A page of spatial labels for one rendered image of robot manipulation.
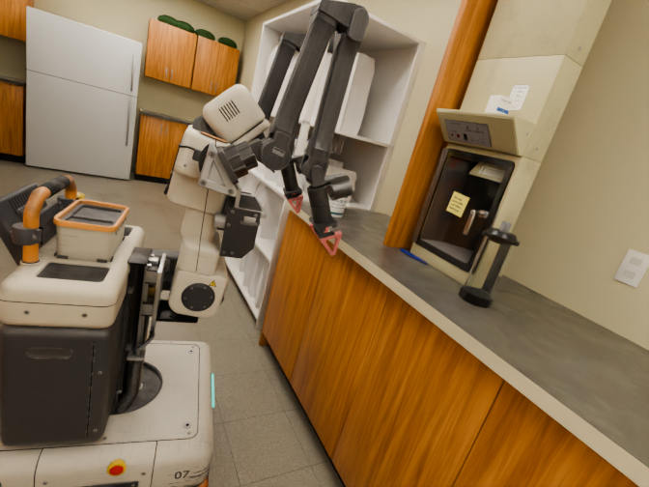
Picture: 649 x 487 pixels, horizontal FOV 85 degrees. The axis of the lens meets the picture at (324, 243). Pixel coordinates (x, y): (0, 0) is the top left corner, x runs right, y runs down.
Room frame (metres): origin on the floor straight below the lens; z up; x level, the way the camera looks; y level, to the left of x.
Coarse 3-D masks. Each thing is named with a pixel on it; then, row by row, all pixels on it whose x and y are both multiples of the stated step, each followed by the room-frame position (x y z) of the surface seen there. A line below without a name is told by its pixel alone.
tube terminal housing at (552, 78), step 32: (480, 64) 1.44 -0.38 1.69; (512, 64) 1.33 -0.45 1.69; (544, 64) 1.24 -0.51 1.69; (576, 64) 1.23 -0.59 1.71; (480, 96) 1.40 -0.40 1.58; (544, 96) 1.20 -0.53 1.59; (544, 128) 1.22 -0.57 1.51; (512, 160) 1.22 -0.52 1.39; (512, 192) 1.20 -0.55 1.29; (512, 224) 1.24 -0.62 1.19
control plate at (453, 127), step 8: (448, 120) 1.37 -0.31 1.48; (448, 128) 1.39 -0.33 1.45; (456, 128) 1.35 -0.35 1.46; (464, 128) 1.32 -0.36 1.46; (472, 128) 1.28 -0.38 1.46; (480, 128) 1.26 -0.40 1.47; (488, 128) 1.23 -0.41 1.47; (456, 136) 1.38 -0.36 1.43; (472, 136) 1.30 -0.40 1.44; (480, 136) 1.27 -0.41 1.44; (488, 136) 1.25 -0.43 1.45; (480, 144) 1.29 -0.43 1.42; (488, 144) 1.26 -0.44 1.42
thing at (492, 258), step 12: (492, 240) 1.05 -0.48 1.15; (504, 240) 1.03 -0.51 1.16; (480, 252) 1.07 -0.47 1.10; (492, 252) 1.04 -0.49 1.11; (504, 252) 1.04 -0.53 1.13; (480, 264) 1.06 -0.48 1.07; (492, 264) 1.04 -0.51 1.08; (504, 264) 1.04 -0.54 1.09; (468, 276) 1.08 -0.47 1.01; (480, 276) 1.04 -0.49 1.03; (492, 276) 1.04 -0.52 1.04; (468, 288) 1.06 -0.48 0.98; (480, 288) 1.04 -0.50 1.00; (492, 288) 1.04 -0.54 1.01
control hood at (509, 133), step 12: (444, 108) 1.37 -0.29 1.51; (456, 120) 1.33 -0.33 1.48; (468, 120) 1.28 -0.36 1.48; (480, 120) 1.24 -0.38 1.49; (492, 120) 1.20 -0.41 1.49; (504, 120) 1.16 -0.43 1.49; (516, 120) 1.14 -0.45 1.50; (444, 132) 1.42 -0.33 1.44; (492, 132) 1.22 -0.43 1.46; (504, 132) 1.18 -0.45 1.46; (516, 132) 1.15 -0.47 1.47; (528, 132) 1.18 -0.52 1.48; (468, 144) 1.34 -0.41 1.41; (492, 144) 1.25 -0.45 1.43; (504, 144) 1.20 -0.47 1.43; (516, 144) 1.17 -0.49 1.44
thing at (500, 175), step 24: (456, 168) 1.38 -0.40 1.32; (480, 168) 1.29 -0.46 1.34; (504, 168) 1.21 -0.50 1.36; (480, 192) 1.26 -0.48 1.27; (432, 216) 1.40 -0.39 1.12; (456, 216) 1.31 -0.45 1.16; (432, 240) 1.37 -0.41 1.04; (456, 240) 1.28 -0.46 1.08; (480, 240) 1.20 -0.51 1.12; (456, 264) 1.25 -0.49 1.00
